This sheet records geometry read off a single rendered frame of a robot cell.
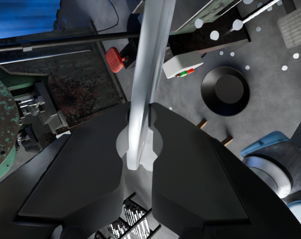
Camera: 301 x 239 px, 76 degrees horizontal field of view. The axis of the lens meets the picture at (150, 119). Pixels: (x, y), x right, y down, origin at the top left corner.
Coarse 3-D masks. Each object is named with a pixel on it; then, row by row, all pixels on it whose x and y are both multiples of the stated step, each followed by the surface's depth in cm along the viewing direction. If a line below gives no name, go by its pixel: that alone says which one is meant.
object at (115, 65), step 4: (112, 48) 58; (116, 48) 59; (108, 52) 60; (112, 52) 59; (116, 52) 58; (108, 56) 61; (112, 56) 60; (116, 56) 58; (120, 56) 59; (108, 60) 62; (112, 60) 60; (116, 60) 59; (120, 60) 58; (112, 64) 61; (116, 64) 60; (120, 64) 59; (112, 68) 62; (116, 68) 60; (120, 68) 60; (116, 72) 62
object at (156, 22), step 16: (160, 0) 8; (144, 16) 8; (160, 16) 8; (144, 32) 8; (160, 32) 9; (144, 48) 8; (160, 48) 12; (144, 64) 9; (160, 64) 28; (144, 80) 9; (144, 96) 9; (144, 112) 10; (128, 128) 11; (144, 128) 13; (144, 144) 24; (128, 160) 14
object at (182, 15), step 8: (176, 0) 36; (184, 0) 35; (192, 0) 34; (200, 0) 33; (208, 0) 32; (176, 8) 36; (184, 8) 35; (192, 8) 34; (200, 8) 33; (176, 16) 37; (184, 16) 36; (192, 16) 35; (176, 24) 37; (184, 24) 36
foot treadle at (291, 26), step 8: (288, 0) 72; (288, 8) 72; (288, 16) 72; (296, 16) 71; (280, 24) 75; (288, 24) 73; (296, 24) 71; (288, 32) 74; (296, 32) 72; (288, 40) 75; (296, 40) 73
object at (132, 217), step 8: (128, 200) 247; (128, 208) 231; (136, 208) 236; (128, 216) 236; (136, 216) 223; (144, 216) 220; (112, 224) 214; (120, 224) 216; (128, 224) 214; (136, 224) 212; (144, 224) 229; (96, 232) 207; (112, 232) 216; (120, 232) 212; (128, 232) 205; (136, 232) 235; (144, 232) 231; (152, 232) 235
